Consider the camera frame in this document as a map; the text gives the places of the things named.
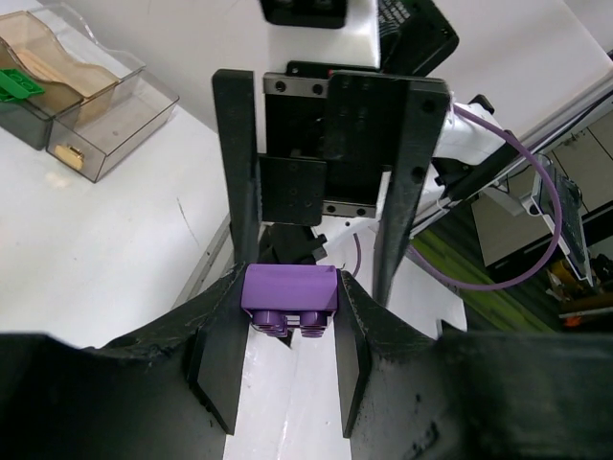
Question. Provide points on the purple butterfly lego brick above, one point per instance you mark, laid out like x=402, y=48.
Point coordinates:
x=281, y=298

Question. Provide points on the green curved lego brick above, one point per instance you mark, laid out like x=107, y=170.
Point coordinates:
x=16, y=86

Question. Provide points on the clear transparent bin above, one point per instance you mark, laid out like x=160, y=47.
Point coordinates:
x=140, y=104

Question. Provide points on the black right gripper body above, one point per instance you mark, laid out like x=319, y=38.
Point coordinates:
x=328, y=143

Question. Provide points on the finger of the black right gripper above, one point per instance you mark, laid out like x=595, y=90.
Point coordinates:
x=426, y=104
x=234, y=99

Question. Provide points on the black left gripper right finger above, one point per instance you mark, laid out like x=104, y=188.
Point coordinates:
x=475, y=395

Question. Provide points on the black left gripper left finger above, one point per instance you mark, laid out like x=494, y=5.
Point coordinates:
x=169, y=390

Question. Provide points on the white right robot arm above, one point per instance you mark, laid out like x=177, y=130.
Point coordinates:
x=414, y=38

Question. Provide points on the amber transparent bin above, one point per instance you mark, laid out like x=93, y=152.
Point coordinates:
x=68, y=81

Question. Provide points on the laptop on stand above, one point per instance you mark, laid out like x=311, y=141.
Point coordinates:
x=572, y=240

